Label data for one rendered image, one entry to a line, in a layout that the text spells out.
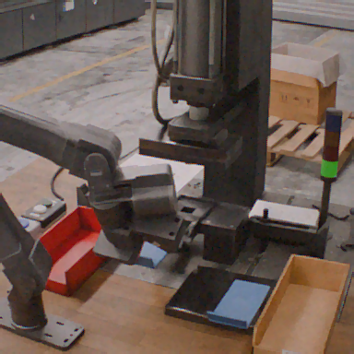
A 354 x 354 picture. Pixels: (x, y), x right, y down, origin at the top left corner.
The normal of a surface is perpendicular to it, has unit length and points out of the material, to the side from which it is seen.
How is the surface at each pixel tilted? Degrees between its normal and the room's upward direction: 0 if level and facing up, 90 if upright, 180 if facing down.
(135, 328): 0
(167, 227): 31
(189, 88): 90
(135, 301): 0
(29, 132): 87
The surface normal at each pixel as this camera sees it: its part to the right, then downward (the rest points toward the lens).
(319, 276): -0.39, 0.37
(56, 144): -0.20, 0.29
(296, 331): 0.01, -0.91
